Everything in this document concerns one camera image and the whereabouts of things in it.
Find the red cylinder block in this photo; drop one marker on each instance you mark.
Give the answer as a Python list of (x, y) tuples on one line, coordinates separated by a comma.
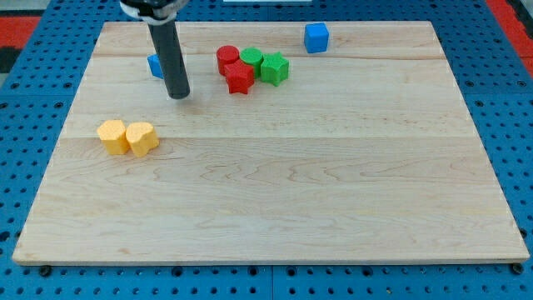
[(226, 54)]

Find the blue block behind rod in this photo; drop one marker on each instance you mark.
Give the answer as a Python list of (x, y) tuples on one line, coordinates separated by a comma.
[(155, 66)]

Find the red star block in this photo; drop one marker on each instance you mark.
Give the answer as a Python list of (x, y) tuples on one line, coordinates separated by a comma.
[(239, 76)]

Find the blue cube block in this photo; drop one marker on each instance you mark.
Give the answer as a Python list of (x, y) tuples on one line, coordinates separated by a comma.
[(316, 37)]

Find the green star block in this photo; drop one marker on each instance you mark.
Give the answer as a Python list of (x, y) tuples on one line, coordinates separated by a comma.
[(274, 68)]

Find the yellow pentagon block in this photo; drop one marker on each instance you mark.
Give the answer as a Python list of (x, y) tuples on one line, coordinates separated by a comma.
[(112, 134)]

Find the yellow heart block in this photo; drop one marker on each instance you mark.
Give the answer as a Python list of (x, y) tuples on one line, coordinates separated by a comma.
[(142, 138)]

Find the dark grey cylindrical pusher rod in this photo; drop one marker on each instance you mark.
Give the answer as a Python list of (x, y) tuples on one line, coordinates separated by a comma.
[(168, 50)]

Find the wooden board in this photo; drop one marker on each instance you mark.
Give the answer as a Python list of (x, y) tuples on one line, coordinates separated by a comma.
[(366, 154)]

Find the green cylinder block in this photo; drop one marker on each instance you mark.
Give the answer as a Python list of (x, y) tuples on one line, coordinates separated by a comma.
[(254, 57)]

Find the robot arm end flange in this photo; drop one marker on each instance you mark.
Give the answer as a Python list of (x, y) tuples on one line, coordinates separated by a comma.
[(154, 12)]

